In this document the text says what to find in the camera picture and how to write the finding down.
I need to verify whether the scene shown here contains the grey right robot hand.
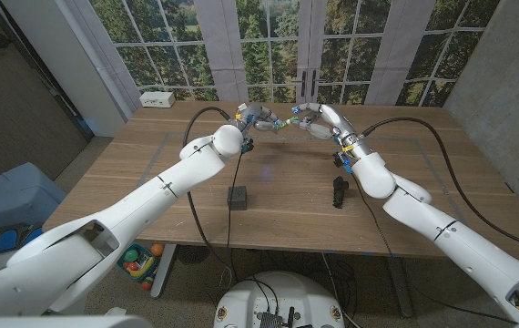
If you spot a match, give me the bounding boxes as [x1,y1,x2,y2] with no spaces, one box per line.
[290,102,364,156]

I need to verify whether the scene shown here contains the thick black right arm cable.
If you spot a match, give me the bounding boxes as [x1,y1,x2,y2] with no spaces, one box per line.
[360,116,519,254]

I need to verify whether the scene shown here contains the thin black left wrist cable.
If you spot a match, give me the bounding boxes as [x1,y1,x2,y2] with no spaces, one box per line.
[226,151,244,271]

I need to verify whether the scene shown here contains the grey table leg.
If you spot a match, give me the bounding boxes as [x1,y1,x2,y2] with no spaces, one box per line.
[386,254,415,319]

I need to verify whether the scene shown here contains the blue black foot pedal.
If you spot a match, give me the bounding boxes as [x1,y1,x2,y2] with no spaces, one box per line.
[0,221,45,256]

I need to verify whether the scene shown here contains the white power strip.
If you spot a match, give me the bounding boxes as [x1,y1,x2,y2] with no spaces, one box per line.
[139,91,177,109]

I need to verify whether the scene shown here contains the round black floor fan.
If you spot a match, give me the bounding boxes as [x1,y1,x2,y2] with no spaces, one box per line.
[176,244,213,265]

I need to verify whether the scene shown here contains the dark grey cube block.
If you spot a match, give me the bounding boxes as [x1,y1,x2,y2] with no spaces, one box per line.
[227,185,249,211]

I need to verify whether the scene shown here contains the white robot torso base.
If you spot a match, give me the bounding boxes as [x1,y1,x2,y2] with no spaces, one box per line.
[213,272,346,328]

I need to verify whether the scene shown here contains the black plastic toy figure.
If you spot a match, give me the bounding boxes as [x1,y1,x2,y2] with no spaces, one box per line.
[331,176,350,210]

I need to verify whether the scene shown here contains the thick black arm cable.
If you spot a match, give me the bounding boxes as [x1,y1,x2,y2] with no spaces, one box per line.
[360,116,519,254]
[181,106,238,282]

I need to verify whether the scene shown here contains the printed window forest backdrop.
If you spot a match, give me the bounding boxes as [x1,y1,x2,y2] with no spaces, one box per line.
[66,0,502,108]

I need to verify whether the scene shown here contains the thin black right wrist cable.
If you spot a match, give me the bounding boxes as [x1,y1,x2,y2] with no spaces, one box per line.
[349,171,396,257]

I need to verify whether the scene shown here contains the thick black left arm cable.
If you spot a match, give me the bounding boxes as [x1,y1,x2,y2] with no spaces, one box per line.
[181,106,238,282]

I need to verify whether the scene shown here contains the white table leg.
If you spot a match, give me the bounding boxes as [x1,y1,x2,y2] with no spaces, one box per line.
[149,243,178,300]

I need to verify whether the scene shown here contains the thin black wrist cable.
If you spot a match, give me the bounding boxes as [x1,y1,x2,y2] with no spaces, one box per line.
[226,151,244,271]
[349,171,396,257]

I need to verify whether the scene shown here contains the teal basket of toys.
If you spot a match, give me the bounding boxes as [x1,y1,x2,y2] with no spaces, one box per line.
[116,242,166,292]

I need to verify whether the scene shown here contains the grey-blue storage bin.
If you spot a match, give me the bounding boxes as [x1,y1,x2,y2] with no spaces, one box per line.
[0,162,67,231]

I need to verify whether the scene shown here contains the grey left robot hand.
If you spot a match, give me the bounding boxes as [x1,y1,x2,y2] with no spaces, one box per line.
[229,102,288,136]

